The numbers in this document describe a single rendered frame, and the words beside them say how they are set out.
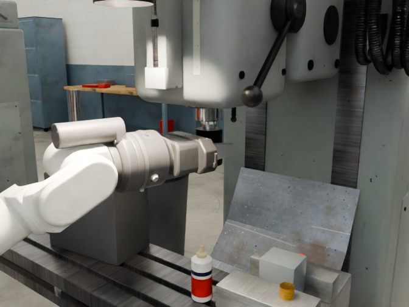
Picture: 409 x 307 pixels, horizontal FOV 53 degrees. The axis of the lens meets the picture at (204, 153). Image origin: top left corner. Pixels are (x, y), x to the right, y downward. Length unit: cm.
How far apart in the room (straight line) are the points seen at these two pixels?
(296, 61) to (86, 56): 722
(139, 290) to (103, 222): 17
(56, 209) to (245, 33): 34
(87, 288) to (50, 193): 41
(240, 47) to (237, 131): 56
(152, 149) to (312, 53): 33
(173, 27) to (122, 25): 652
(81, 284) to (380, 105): 73
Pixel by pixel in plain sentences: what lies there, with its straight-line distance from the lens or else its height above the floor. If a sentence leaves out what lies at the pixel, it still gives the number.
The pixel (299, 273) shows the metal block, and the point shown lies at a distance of 69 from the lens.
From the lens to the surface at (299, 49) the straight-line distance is 73.
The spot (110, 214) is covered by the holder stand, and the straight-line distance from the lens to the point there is 92.
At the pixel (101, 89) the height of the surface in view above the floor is 88.
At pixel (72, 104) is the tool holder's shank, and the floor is 128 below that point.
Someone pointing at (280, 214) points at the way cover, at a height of 100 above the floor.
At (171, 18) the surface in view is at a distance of 59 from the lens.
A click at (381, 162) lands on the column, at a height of 116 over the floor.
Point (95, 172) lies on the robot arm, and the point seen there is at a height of 124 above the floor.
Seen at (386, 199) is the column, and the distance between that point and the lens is 100.
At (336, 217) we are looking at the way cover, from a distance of 101.
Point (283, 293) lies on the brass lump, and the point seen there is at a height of 105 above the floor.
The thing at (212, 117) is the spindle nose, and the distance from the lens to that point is 68.
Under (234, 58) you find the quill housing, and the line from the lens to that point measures 58.
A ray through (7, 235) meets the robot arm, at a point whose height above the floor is 117.
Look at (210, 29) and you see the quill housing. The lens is 58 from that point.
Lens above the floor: 139
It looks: 14 degrees down
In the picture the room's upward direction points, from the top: straight up
